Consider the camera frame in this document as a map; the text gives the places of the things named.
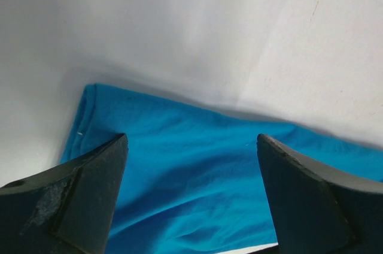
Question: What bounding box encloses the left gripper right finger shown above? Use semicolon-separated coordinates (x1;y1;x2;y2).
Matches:
257;134;382;253

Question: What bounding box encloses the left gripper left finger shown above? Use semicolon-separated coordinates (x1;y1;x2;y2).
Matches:
1;134;128;253

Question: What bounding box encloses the blue t shirt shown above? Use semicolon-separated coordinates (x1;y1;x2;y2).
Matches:
62;84;382;253

